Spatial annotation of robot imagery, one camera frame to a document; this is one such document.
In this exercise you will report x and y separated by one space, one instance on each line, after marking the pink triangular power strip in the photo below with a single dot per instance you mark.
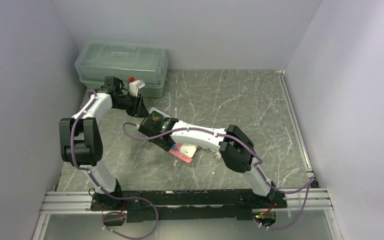
176 151

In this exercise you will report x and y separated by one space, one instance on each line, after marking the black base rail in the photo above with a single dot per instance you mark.
148 205

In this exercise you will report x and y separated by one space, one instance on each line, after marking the white multicolour power strip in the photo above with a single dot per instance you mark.
153 108

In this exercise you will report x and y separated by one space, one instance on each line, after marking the green plastic storage box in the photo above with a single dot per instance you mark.
100 59

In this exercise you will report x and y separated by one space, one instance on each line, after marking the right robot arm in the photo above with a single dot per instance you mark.
233 145

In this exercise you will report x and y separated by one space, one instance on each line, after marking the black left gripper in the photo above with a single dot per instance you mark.
139 109

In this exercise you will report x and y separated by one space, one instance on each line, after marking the white plug adapter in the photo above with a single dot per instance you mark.
188 150

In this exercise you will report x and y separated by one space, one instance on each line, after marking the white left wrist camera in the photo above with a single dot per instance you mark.
135 85

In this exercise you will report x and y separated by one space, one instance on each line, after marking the dark green cube socket adapter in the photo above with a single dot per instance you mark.
157 116

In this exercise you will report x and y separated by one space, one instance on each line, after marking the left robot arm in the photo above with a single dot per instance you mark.
80 139

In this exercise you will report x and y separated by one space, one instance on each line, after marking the aluminium frame rail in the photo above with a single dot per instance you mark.
217 157

